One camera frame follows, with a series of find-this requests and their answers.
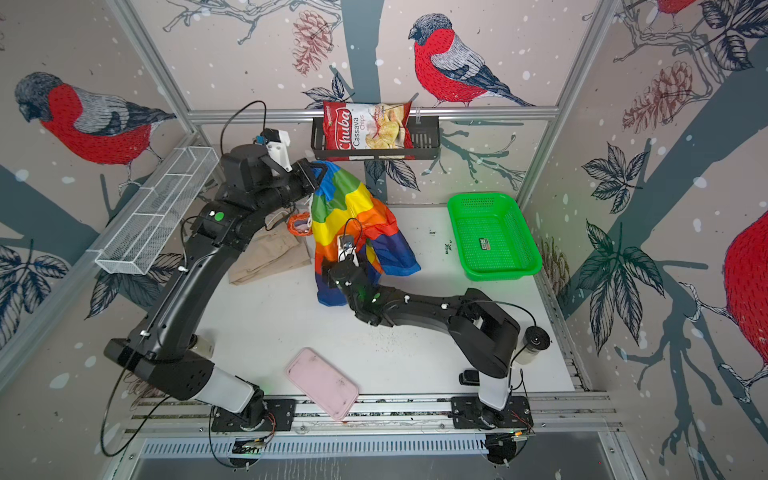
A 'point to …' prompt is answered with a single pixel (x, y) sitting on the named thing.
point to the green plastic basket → (493, 239)
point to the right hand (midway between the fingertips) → (332, 261)
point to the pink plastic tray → (323, 383)
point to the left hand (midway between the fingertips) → (325, 163)
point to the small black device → (469, 378)
